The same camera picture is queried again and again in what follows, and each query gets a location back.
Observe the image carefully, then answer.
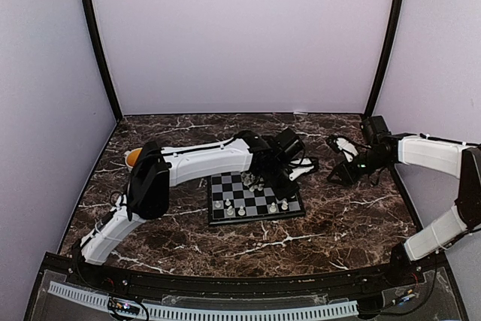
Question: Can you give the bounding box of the right black frame post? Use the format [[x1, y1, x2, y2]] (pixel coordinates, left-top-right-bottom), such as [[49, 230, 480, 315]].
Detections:
[[363, 0, 403, 118]]

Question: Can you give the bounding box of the black front rail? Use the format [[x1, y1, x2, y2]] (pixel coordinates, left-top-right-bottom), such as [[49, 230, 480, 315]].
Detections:
[[41, 253, 434, 298]]

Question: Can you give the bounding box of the white patterned mug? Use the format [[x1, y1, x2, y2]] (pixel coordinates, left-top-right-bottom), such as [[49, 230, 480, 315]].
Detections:
[[124, 147, 142, 171]]

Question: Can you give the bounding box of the left black frame post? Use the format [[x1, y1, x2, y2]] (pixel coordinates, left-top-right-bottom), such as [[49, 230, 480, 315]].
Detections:
[[81, 0, 123, 123]]

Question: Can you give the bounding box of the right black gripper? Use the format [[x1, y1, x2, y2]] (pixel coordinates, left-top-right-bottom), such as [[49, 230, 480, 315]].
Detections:
[[328, 148, 390, 186]]

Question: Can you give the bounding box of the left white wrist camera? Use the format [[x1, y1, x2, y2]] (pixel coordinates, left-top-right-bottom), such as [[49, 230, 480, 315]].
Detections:
[[289, 163, 315, 180]]

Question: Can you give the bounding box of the white slotted cable duct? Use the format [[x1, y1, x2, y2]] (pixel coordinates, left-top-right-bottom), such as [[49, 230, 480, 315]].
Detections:
[[47, 281, 358, 320]]

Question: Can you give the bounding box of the black frame post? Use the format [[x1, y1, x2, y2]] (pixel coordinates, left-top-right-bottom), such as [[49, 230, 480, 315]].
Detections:
[[81, 0, 123, 123], [363, 0, 403, 118]]

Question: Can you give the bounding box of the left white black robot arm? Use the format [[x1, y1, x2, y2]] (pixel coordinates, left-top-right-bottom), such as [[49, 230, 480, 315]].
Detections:
[[71, 129, 316, 288]]

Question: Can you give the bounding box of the black grey chessboard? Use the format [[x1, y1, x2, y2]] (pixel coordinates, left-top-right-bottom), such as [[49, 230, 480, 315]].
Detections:
[[207, 172, 306, 226]]

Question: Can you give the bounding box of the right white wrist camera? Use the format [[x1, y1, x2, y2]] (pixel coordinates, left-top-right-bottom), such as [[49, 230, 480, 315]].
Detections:
[[326, 135, 358, 162]]

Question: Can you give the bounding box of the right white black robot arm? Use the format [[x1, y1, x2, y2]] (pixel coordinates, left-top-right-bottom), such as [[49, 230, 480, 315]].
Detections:
[[326, 116, 480, 286]]

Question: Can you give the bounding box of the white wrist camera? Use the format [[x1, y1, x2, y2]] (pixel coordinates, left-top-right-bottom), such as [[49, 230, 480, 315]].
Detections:
[[326, 135, 358, 162], [289, 163, 315, 180]]

